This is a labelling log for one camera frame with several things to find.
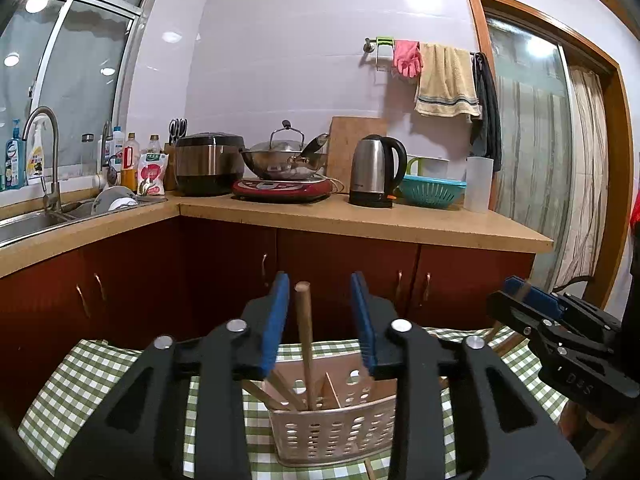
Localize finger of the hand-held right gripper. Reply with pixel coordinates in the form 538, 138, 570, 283
525, 285, 571, 326
486, 276, 549, 339

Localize thin wooden chopstick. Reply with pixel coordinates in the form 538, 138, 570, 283
241, 379, 307, 412

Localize teal plastic colander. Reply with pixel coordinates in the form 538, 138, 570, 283
398, 174, 469, 207

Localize tall chrome faucet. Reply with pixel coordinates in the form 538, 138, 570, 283
21, 106, 63, 212

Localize red-brown base cabinets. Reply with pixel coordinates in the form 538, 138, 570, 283
0, 215, 537, 427

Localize wooden cutting board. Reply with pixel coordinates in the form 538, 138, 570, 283
327, 116, 389, 181

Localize pink perforated utensil holder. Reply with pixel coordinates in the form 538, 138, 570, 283
242, 340, 454, 469

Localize dark hanging cloth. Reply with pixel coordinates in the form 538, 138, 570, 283
468, 52, 503, 159

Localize red induction cooker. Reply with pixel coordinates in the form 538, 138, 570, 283
230, 175, 335, 205

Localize thick wooden utensil stick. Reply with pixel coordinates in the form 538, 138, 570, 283
293, 281, 317, 410

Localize dark rice cooker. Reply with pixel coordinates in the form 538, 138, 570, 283
173, 132, 246, 197

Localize white translucent cup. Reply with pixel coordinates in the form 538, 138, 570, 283
463, 156, 495, 214

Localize wall towel rack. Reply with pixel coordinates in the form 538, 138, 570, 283
362, 36, 481, 71

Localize steel wok with lid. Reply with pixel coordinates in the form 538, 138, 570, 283
238, 119, 331, 181

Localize sliding glass window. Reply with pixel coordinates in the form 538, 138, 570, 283
0, 0, 162, 181

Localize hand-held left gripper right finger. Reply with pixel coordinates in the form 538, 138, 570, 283
349, 271, 587, 480

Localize steel electric kettle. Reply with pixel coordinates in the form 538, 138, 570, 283
348, 134, 409, 209

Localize wooden door frame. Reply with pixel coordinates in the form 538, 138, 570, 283
464, 0, 637, 322

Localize knife block with knives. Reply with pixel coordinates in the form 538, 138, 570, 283
163, 117, 189, 191

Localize green checked tablecloth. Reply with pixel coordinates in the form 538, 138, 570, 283
17, 325, 577, 480

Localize orange oil bottle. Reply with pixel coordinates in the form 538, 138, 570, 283
121, 132, 141, 192

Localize white plastic bottle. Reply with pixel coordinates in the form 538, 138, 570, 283
110, 126, 126, 171

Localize red white packet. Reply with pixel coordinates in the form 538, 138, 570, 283
137, 152, 170, 196

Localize striped sheer curtain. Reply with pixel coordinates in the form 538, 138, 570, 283
492, 24, 609, 297

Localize small chrome tap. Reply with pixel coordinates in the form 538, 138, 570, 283
99, 120, 119, 187

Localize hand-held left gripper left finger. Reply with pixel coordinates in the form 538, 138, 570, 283
54, 271, 291, 480

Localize white green container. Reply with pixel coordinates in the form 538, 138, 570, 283
405, 155, 449, 179

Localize white yellow spray bottle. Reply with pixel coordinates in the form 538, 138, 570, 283
26, 118, 47, 186

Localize beige striped towel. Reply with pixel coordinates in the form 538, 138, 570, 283
414, 43, 482, 119

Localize stainless steel sink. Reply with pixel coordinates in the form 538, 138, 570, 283
0, 199, 169, 248

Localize grey white bowl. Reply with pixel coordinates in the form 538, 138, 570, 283
92, 184, 139, 214

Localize pink rubber glove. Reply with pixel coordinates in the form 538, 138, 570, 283
392, 39, 424, 79

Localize blue detergent bottle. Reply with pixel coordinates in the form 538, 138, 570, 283
4, 118, 27, 190

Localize beige kitchen countertop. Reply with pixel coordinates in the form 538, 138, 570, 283
0, 189, 556, 281

